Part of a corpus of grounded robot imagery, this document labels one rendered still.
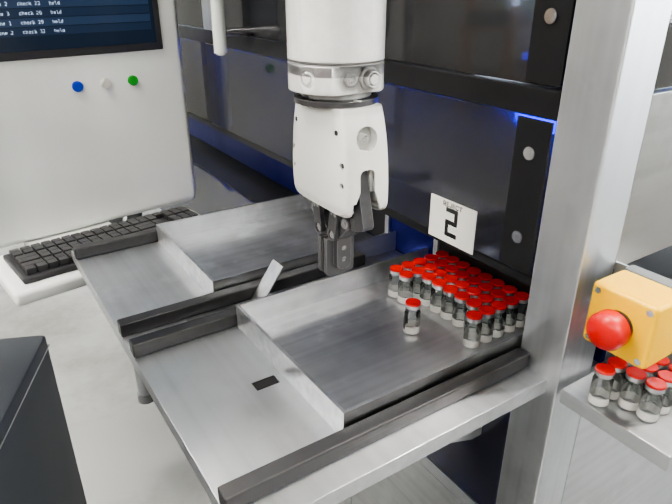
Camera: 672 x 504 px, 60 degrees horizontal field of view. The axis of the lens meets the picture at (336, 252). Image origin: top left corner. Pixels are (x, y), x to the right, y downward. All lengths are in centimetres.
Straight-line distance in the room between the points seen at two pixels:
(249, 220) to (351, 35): 72
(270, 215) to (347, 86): 71
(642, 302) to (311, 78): 38
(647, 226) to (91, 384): 194
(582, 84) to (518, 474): 51
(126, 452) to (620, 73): 173
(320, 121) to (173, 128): 98
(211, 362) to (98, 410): 144
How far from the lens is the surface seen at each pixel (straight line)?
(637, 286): 67
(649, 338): 65
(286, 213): 119
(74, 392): 230
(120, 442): 204
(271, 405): 68
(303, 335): 79
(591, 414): 74
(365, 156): 51
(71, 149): 139
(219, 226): 114
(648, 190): 73
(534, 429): 81
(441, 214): 80
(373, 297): 88
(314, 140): 53
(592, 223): 66
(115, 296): 94
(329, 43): 49
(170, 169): 149
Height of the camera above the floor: 132
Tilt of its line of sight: 25 degrees down
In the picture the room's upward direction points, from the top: straight up
